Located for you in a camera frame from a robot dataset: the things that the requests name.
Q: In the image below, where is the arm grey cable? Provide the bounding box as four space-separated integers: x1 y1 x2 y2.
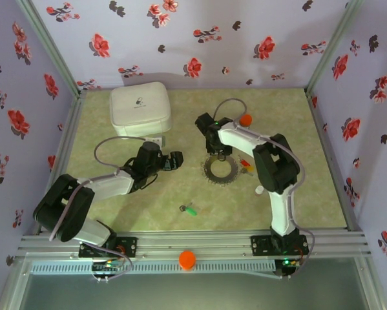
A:
49 135 151 242
212 97 316 259

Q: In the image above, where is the white slotted cable duct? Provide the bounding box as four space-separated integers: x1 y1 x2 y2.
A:
30 260 277 275

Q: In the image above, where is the left arm grey cable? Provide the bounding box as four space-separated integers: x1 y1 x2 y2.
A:
49 135 151 242

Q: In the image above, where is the green-capped silver key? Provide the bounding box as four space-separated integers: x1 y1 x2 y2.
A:
179 201 198 217

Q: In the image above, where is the small controller circuit board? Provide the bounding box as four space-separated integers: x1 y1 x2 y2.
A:
276 256 302 278
91 260 123 275

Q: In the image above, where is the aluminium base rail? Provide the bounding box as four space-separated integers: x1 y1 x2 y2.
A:
17 227 372 260

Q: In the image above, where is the red and yellow key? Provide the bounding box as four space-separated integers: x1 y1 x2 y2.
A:
239 157 255 177

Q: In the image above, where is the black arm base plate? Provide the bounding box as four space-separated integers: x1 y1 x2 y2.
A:
250 234 309 258
79 236 138 259

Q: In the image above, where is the grey metal sheet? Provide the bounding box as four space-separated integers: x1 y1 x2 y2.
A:
18 273 371 310

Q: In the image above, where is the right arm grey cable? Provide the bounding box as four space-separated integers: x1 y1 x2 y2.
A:
212 97 316 259

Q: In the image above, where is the aluminium frame post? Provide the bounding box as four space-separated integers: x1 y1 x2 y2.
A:
15 0 86 98
304 0 366 98

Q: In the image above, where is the white zippered pouch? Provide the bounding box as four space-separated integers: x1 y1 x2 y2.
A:
109 81 174 140

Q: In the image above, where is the aluminium side rail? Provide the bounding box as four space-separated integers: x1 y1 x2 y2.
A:
304 88 365 233
34 89 88 235

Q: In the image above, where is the orange round button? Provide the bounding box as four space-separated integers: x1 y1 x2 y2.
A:
178 250 196 271

